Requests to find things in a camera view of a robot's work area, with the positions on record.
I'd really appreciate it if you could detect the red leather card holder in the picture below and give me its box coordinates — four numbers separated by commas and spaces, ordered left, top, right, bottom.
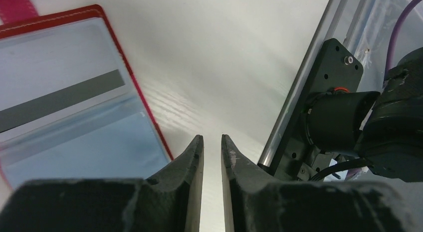
0, 0, 173, 190

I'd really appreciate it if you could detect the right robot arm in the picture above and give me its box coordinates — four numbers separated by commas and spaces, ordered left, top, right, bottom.
305, 48, 423, 183

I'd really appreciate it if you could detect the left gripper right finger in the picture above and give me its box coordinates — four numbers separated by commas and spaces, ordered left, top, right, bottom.
221, 134, 417, 232

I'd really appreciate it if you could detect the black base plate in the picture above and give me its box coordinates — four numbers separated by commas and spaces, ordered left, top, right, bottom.
268, 38, 363, 180

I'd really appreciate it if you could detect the grey credit card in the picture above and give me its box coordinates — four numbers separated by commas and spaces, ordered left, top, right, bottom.
0, 17, 142, 142

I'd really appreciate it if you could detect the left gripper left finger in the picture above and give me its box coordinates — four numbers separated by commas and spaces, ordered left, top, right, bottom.
0, 135, 204, 232

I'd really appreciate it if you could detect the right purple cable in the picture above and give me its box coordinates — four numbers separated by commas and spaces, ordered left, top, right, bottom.
384, 0, 423, 82

